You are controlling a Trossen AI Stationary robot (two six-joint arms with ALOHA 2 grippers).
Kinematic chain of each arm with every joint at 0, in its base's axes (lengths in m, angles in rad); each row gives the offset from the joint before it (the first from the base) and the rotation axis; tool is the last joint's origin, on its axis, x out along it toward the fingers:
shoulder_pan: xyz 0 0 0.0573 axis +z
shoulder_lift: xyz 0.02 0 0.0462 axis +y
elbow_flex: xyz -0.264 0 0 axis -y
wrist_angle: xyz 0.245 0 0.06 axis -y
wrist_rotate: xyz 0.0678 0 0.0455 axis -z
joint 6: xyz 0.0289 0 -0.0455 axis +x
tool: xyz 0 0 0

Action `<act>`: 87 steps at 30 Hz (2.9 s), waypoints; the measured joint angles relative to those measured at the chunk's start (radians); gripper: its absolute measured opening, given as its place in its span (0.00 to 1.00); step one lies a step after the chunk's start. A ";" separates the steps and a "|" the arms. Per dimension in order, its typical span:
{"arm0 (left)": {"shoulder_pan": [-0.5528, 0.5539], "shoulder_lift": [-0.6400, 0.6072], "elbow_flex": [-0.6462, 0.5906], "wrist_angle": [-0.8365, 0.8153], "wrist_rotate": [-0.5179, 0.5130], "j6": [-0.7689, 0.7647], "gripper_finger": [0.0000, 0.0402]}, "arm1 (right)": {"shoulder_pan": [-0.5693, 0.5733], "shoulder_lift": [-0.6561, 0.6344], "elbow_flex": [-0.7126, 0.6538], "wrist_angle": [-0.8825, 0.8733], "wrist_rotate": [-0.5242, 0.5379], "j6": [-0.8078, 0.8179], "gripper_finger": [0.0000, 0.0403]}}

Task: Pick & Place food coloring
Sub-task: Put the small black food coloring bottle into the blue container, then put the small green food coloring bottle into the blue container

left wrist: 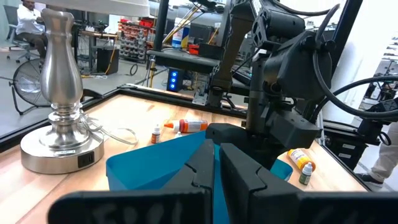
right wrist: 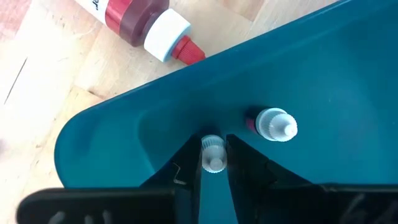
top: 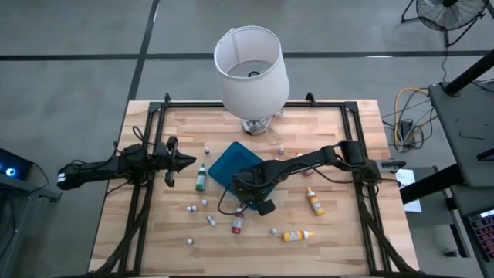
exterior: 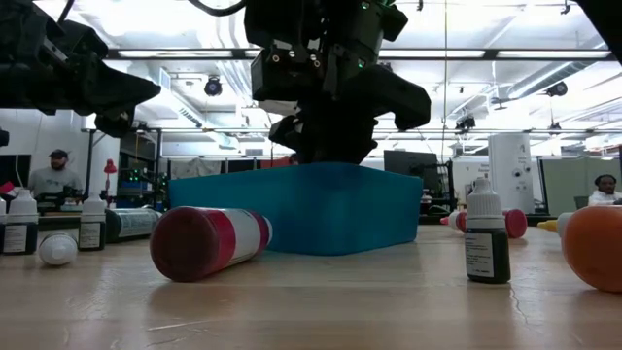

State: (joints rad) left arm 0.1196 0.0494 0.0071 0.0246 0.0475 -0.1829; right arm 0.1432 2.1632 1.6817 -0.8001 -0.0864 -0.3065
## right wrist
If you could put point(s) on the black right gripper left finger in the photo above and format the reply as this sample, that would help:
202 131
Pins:
124 205

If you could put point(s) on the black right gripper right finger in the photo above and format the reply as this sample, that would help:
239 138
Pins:
311 205

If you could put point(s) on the small white-capped dropper bottle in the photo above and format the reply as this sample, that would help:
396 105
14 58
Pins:
214 155
275 124

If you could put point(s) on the dark red food coloring bottle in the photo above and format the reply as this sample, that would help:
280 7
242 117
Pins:
136 21

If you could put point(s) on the teal plastic bin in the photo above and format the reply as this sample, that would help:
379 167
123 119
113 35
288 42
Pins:
311 77

